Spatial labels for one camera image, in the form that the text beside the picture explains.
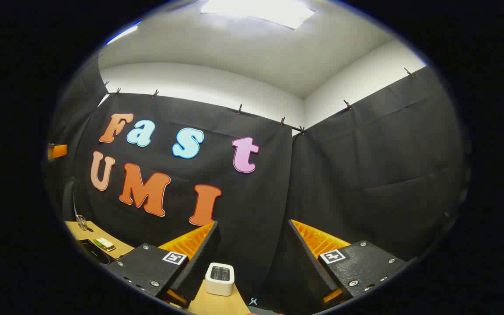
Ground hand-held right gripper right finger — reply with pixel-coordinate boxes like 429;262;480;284
288;219;411;309

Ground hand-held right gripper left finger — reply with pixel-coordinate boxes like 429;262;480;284
105;221;221;309

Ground white toaster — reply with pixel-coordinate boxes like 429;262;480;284
205;262;235;297

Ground black backdrop cloth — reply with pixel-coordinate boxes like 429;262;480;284
44;57;469;309

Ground small white green item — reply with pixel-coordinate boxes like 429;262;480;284
93;238;116;252

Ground narrow ceiling light strip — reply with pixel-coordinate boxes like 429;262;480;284
105;21;141;45

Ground row of black cloth clips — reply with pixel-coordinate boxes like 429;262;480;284
101;67;415;134

